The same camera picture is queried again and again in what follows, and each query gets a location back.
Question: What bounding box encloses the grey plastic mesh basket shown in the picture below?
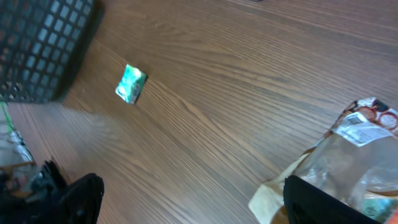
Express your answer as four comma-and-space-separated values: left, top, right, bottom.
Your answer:
1, 0, 104, 103

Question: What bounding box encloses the teal wet wipes pack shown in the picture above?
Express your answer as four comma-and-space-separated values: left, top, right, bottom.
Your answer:
361, 198, 397, 223

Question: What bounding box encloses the beige brown snack bag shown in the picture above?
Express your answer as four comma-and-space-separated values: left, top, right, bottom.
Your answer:
248, 98, 397, 223

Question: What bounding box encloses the green tissue pack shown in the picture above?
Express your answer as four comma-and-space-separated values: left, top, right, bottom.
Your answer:
115, 65, 147, 104

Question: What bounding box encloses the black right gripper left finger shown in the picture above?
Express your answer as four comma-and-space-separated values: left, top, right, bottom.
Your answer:
1, 173, 104, 224

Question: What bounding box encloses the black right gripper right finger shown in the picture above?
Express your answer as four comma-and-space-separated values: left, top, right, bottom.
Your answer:
283, 175, 379, 224

